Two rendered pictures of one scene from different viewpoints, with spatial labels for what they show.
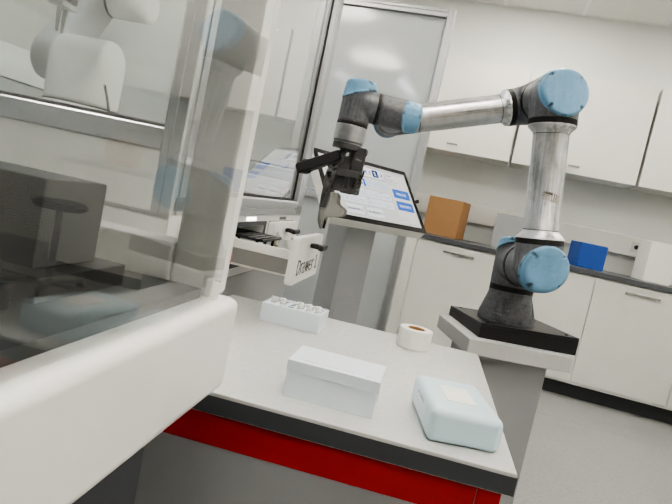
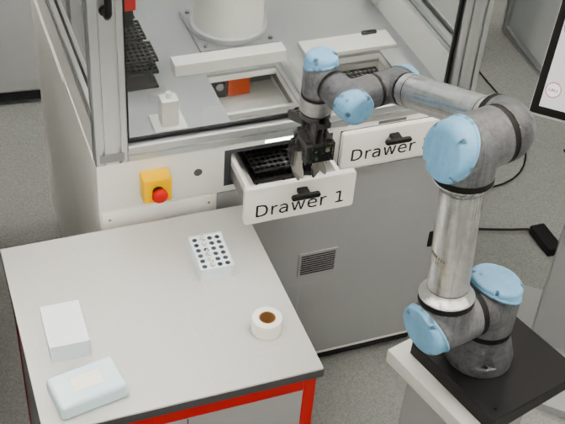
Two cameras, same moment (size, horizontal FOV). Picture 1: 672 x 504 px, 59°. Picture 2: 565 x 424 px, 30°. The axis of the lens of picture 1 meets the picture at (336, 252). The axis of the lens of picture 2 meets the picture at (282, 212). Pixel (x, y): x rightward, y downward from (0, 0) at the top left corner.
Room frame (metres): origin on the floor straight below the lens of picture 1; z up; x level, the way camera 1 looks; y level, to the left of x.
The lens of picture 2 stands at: (0.38, -1.62, 2.54)
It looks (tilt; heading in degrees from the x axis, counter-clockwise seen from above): 41 degrees down; 59
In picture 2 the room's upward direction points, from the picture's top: 5 degrees clockwise
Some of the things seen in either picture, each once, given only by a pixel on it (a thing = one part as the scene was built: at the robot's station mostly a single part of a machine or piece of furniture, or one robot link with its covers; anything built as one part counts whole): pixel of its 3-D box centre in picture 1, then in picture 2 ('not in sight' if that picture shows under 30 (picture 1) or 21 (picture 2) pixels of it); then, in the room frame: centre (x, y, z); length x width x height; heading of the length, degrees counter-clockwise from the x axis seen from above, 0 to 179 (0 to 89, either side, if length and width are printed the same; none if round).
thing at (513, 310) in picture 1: (508, 303); (482, 337); (1.61, -0.49, 0.85); 0.15 x 0.15 x 0.10
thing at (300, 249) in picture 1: (305, 257); (299, 196); (1.46, 0.07, 0.87); 0.29 x 0.02 x 0.11; 172
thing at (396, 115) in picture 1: (396, 115); (352, 97); (1.47, -0.07, 1.26); 0.11 x 0.11 x 0.08; 5
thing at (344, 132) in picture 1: (349, 135); (317, 103); (1.45, 0.03, 1.18); 0.08 x 0.08 x 0.05
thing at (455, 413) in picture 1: (453, 410); (87, 387); (0.80, -0.20, 0.78); 0.15 x 0.10 x 0.04; 2
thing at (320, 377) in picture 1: (335, 380); (65, 331); (0.81, -0.04, 0.79); 0.13 x 0.09 x 0.05; 81
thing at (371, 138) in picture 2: (281, 239); (390, 141); (1.79, 0.17, 0.87); 0.29 x 0.02 x 0.11; 172
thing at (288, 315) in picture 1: (294, 314); (210, 256); (1.21, 0.06, 0.78); 0.12 x 0.08 x 0.04; 80
